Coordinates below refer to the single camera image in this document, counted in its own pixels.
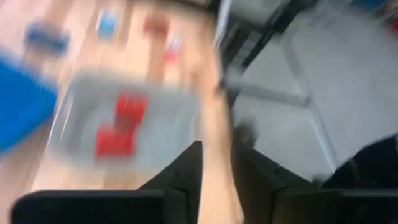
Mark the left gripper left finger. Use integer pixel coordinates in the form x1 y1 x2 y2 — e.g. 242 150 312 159
138 140 203 224

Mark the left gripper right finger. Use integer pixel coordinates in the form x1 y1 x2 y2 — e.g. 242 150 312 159
231 124 318 224

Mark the red digital display module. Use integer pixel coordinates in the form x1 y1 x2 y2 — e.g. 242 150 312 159
142 15 170 38

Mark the white plastic bin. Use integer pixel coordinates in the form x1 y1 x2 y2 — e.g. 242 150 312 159
49 70 201 175

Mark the blue plastic basket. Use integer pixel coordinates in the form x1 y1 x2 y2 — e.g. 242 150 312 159
0 52 60 153

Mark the blue digital display module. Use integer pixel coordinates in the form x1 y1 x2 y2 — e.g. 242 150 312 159
24 21 71 56

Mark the black aluminium table frame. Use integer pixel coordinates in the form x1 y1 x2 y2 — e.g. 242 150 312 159
214 0 299 97

